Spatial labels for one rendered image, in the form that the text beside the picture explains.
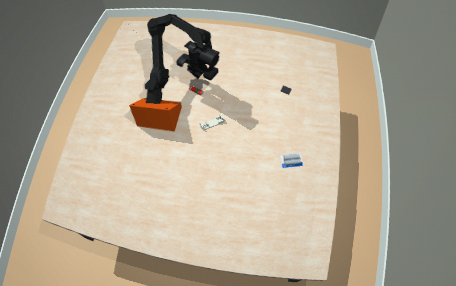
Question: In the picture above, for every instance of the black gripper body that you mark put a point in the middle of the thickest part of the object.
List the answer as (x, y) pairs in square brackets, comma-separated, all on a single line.
[(197, 65)]

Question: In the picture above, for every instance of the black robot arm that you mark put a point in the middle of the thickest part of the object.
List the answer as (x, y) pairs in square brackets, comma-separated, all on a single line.
[(197, 51)]

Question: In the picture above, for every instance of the red and green striped cylinder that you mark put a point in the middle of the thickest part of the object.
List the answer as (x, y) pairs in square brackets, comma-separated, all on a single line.
[(196, 90)]

